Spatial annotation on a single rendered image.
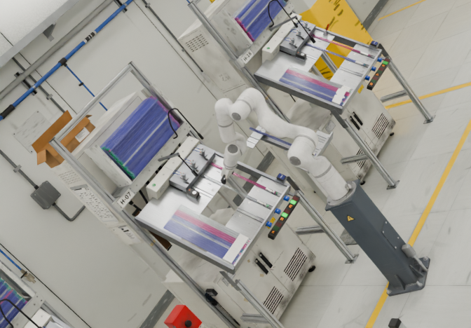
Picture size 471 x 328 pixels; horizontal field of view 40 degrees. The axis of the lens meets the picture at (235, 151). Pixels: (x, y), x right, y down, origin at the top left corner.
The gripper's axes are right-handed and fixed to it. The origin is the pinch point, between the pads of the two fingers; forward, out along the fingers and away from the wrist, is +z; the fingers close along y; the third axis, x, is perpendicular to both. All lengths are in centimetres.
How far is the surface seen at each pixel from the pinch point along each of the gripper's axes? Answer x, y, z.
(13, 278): -57, 124, -8
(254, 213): 25.7, 8.7, 6.5
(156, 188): -34.0, 27.3, 8.7
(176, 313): 21, 86, 12
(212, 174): -12.3, -4.2, 13.1
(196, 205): -8.0, 21.2, 12.4
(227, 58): -59, -97, 16
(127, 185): -48, 39, 3
